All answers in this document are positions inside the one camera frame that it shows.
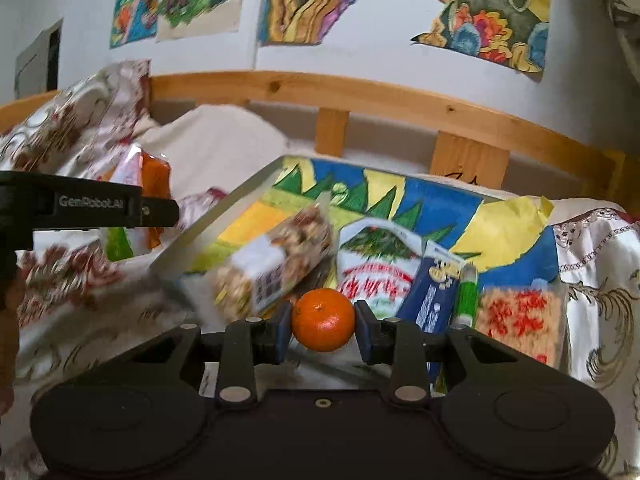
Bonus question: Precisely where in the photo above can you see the blue snack packet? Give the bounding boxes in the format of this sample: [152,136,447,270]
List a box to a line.
[396,240,465,334]

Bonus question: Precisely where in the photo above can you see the orange mandarin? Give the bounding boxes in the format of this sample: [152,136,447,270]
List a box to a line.
[291,288,356,352]

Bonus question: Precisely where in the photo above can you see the mixed nuts packet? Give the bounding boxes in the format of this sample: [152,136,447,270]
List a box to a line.
[206,200,334,322]

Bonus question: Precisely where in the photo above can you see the green white snack bag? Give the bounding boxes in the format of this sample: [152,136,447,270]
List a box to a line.
[336,217,423,318]

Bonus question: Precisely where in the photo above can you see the red lettered rice cracker pack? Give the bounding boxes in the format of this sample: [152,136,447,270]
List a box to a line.
[474,287,566,367]

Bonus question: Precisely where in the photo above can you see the person's left hand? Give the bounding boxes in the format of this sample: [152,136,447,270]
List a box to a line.
[1,266,25,416]

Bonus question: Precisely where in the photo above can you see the patterned satin bedspread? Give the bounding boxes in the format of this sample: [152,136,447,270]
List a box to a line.
[0,58,640,480]

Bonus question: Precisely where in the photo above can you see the cream pillow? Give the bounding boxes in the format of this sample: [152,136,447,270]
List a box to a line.
[137,105,288,198]

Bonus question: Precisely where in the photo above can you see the orange haired girl drawing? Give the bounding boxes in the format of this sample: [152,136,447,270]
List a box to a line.
[110,0,160,49]

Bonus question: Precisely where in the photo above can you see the landscape house drawing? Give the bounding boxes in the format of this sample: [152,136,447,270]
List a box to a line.
[411,0,551,80]

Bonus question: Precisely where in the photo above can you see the grey wall panel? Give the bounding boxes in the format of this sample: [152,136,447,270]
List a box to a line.
[14,20,63,100]

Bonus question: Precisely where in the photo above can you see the wooden bed rail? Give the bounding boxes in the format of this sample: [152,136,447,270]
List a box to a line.
[0,70,626,206]

